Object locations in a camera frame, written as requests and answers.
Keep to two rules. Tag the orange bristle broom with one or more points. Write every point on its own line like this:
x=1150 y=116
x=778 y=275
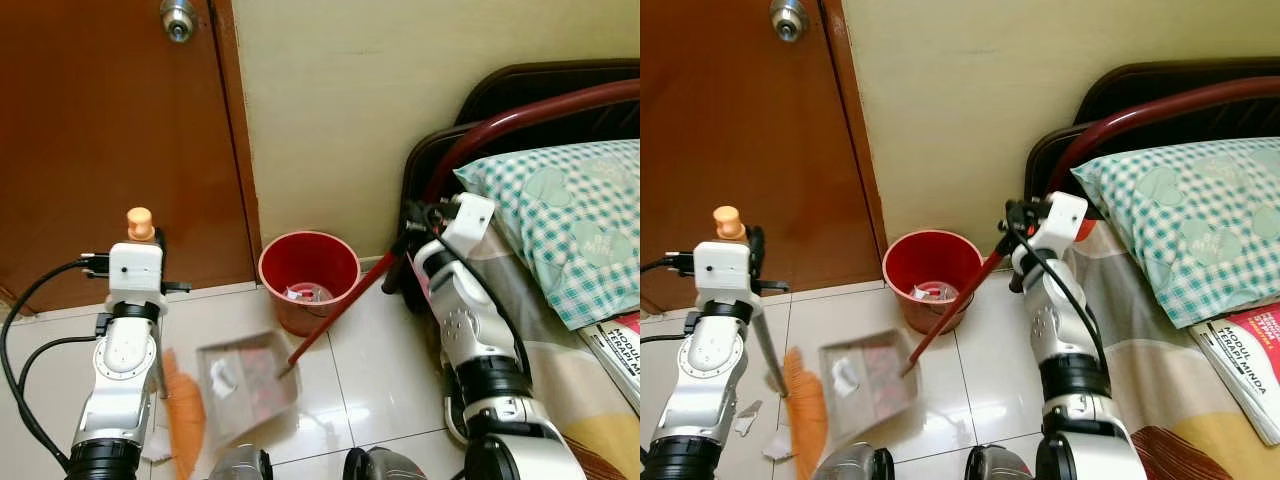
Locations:
x=186 y=415
x=806 y=410

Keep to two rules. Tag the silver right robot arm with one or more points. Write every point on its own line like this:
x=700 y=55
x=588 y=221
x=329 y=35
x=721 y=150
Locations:
x=470 y=320
x=1065 y=320

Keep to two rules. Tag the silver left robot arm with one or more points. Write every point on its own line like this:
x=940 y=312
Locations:
x=120 y=370
x=710 y=370

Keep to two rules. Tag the clear plastic wrapper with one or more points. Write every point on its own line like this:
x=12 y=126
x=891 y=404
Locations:
x=308 y=294
x=935 y=292

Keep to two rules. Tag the crumpled white paper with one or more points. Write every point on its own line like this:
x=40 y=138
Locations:
x=223 y=376
x=846 y=374

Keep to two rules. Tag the red plastic bucket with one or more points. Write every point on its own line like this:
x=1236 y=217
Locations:
x=925 y=315
x=300 y=315

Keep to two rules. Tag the brown wooden door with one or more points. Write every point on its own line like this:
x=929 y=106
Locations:
x=100 y=130
x=740 y=120

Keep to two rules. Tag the white paper scrap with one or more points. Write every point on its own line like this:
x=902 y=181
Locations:
x=157 y=447
x=747 y=418
x=780 y=445

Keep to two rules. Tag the green checked pillow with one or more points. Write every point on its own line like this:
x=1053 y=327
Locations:
x=1190 y=215
x=570 y=220

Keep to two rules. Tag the white red therapy module book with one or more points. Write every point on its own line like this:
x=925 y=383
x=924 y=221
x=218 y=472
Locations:
x=620 y=355
x=1250 y=365

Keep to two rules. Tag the dark wooden bed headboard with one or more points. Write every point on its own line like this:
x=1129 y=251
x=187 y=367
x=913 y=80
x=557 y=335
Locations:
x=1150 y=85
x=540 y=85

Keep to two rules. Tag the grey robot left leg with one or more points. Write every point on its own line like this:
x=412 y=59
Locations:
x=855 y=465
x=242 y=466

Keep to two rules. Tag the grey robot leg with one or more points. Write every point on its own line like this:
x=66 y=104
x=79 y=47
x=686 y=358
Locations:
x=1000 y=466
x=242 y=466
x=855 y=465
x=382 y=467

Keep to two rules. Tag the grey robot right leg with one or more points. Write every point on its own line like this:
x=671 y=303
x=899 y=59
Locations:
x=1000 y=466
x=382 y=467

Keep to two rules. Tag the silver round door knob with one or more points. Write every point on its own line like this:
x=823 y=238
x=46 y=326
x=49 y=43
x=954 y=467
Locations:
x=788 y=17
x=178 y=18

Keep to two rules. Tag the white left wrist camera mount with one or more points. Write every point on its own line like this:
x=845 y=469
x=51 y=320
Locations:
x=135 y=270
x=722 y=270

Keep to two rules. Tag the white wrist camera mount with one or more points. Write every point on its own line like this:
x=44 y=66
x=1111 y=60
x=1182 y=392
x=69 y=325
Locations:
x=468 y=222
x=722 y=270
x=1062 y=222
x=135 y=270

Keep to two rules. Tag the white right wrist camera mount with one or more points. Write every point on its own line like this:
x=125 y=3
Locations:
x=468 y=222
x=1062 y=222

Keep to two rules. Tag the brown wooden door frame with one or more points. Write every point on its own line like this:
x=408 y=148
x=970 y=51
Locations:
x=238 y=150
x=855 y=140

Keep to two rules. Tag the maroon curved bed rail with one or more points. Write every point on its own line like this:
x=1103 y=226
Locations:
x=1150 y=112
x=540 y=110

